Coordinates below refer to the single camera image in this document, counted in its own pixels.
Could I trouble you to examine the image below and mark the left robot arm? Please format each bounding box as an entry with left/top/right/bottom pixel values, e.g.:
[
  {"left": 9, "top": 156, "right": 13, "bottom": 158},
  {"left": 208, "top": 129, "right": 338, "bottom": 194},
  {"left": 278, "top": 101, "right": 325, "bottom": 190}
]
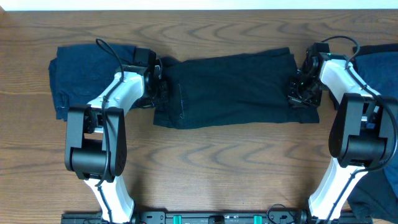
[{"left": 62, "top": 48, "right": 167, "bottom": 223}]

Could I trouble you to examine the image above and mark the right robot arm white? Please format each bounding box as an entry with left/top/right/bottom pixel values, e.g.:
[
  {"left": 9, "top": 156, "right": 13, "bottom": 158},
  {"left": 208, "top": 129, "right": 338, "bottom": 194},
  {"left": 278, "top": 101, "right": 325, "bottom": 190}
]
[{"left": 287, "top": 40, "right": 397, "bottom": 223}]

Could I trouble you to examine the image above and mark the blue garment in pile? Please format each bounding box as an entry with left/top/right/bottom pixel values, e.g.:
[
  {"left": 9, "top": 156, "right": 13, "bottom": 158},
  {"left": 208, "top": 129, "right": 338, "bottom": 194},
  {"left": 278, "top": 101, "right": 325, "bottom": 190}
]
[{"left": 354, "top": 51, "right": 398, "bottom": 197}]

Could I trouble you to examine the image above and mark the black shorts garment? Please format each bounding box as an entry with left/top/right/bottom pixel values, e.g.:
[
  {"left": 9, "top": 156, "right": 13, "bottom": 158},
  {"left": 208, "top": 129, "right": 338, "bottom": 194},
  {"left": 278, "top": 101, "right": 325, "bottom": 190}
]
[{"left": 153, "top": 47, "right": 320, "bottom": 129}]

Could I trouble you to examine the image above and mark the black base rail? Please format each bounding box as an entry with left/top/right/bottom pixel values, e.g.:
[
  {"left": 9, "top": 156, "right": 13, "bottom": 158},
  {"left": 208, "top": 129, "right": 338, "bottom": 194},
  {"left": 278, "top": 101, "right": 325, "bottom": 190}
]
[{"left": 60, "top": 209, "right": 373, "bottom": 224}]

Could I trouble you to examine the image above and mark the folded navy blue garment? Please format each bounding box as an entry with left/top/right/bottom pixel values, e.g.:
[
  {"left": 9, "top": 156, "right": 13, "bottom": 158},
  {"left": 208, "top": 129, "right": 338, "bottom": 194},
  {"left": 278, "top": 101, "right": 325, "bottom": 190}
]
[{"left": 49, "top": 44, "right": 119, "bottom": 121}]

